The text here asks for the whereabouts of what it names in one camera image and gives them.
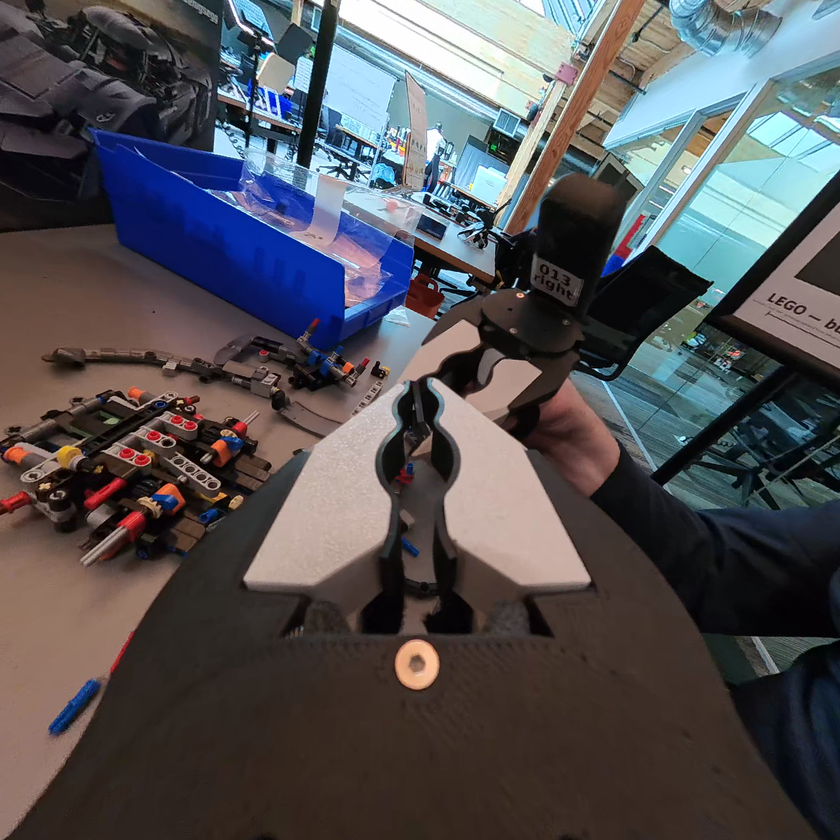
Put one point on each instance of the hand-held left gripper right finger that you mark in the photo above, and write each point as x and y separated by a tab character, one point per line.
512	518

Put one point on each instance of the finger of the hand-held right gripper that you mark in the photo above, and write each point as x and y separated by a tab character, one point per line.
508	387
446	348

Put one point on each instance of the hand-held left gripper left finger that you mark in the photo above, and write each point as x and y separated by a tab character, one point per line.
328	518

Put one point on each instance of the person's right forearm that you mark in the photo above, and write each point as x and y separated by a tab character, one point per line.
709	558

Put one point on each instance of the small black yellow lego piece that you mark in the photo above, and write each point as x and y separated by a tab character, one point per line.
380	369

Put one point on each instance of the long light grey lego beam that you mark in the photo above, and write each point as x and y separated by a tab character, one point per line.
371	394

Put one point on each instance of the dark grey curved lego panel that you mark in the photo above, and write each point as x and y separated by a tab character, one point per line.
305	417

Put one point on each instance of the blue lego suspension assembly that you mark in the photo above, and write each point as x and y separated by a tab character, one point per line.
321	371

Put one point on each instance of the multicoloured lego chassis assembly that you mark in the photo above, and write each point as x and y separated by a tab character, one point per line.
131	472

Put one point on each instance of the red lego pin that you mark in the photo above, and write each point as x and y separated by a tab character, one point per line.
123	649

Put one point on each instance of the blue lego pin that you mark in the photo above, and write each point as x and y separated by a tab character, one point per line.
73	707

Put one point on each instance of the lego set box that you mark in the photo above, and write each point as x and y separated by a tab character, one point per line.
98	98

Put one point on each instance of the person's right hand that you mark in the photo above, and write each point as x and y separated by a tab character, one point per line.
577	446

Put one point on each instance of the red basket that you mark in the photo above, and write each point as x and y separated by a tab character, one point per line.
425	298

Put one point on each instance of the black office chair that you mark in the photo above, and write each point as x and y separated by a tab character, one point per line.
512	253

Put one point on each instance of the wooden desk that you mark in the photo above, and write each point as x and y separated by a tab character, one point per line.
453	253

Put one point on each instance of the small black screen device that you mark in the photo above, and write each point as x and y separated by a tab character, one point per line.
433	226

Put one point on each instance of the black monitor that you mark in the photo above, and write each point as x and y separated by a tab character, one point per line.
656	295

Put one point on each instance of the empty clear plastic bags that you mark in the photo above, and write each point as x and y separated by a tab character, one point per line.
328	210

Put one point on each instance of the blue plastic bin with label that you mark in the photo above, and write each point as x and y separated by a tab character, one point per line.
229	262

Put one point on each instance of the black pole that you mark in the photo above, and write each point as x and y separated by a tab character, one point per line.
318	79

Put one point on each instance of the wooden post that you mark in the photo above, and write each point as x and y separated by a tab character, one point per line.
577	98

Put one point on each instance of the silver air duct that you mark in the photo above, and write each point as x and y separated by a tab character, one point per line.
722	26

